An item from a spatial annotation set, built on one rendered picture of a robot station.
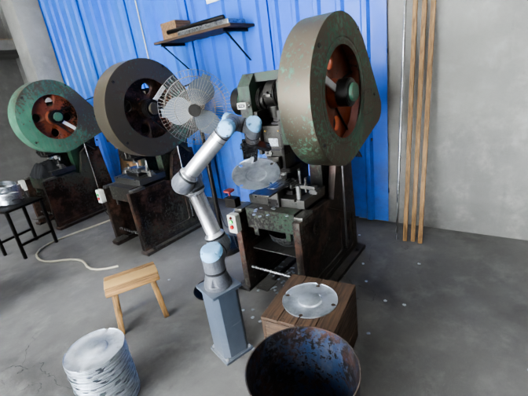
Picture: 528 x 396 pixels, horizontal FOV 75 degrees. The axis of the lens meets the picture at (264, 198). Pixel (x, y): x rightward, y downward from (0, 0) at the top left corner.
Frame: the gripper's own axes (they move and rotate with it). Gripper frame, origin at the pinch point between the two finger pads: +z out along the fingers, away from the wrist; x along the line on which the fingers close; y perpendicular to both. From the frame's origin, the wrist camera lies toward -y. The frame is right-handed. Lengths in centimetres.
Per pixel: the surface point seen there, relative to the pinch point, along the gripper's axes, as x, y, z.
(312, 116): 5.3, -25.0, -37.7
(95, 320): 40, 121, 108
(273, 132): -24.3, -21.9, 11.4
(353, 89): -13, -58, -30
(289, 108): -4.1, -17.2, -34.5
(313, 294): 77, -13, 19
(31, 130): -192, 184, 163
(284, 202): 13.9, -20.8, 36.8
